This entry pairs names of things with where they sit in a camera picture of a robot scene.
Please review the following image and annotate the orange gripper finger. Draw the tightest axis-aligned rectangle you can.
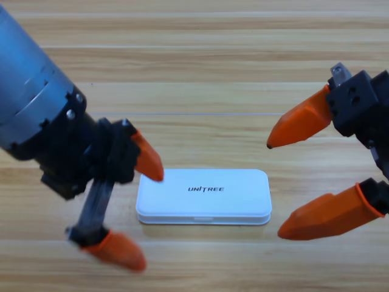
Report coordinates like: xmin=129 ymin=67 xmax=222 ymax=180
xmin=277 ymin=177 xmax=389 ymax=242
xmin=64 ymin=226 xmax=147 ymax=273

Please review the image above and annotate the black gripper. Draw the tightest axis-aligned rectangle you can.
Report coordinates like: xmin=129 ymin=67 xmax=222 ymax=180
xmin=266 ymin=61 xmax=389 ymax=181
xmin=41 ymin=111 xmax=165 ymax=229

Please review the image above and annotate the white Unitree pencil case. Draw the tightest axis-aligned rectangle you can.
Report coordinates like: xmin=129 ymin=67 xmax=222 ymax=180
xmin=135 ymin=169 xmax=272 ymax=226

